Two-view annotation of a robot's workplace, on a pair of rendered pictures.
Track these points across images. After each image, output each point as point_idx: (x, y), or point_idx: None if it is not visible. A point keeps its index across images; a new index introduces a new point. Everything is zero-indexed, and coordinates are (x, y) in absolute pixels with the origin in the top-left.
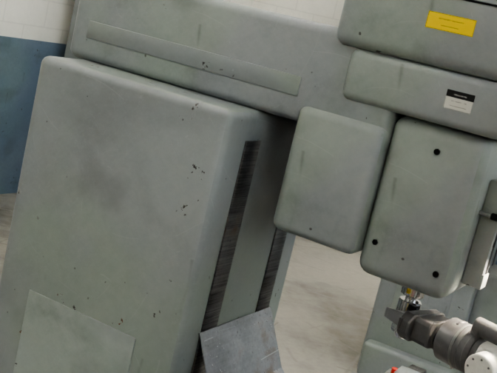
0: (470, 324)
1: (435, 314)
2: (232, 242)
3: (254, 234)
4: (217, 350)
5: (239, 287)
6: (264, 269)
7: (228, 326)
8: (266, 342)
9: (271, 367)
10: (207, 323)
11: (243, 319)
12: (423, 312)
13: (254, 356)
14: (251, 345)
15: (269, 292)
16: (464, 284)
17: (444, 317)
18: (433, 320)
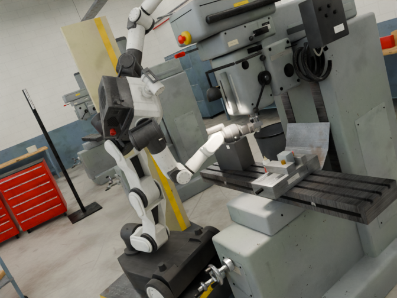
0: (228, 126)
1: (246, 123)
2: (284, 93)
3: (297, 90)
4: (293, 130)
5: (301, 110)
6: (314, 104)
7: (300, 124)
8: (321, 135)
9: (320, 146)
10: (289, 120)
11: (310, 123)
12: (246, 122)
13: (312, 138)
14: (311, 133)
15: (324, 115)
16: (241, 113)
17: (244, 125)
18: (239, 124)
